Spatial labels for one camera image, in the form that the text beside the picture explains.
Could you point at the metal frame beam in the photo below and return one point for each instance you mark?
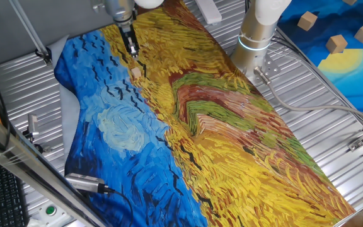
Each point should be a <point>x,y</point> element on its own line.
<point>27,164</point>

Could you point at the painted wheatfield cloth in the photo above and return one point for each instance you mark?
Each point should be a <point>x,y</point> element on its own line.
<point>232,142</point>

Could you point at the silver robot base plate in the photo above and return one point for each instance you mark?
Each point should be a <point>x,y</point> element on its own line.
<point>271,69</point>

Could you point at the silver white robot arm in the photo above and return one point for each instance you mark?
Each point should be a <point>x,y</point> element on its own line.
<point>257,31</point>

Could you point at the small wooden block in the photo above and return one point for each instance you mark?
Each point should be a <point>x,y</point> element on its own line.
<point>136,72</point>

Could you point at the thin metal rod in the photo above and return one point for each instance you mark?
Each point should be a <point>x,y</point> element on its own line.
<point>27,31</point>

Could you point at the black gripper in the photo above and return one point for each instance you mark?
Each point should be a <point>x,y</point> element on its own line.
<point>126,33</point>

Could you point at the silver cylindrical camera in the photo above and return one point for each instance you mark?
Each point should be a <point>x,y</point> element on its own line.
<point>84,183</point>

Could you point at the grey box with green button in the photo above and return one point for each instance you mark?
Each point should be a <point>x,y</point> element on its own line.
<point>50,211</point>

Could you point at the blue cloth with yellow sun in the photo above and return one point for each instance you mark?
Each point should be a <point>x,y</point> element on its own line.
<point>351,72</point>

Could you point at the black keyboard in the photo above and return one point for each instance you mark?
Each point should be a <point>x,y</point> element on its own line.
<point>5,195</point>

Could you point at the white power strip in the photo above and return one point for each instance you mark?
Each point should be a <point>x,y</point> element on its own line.
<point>209,11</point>

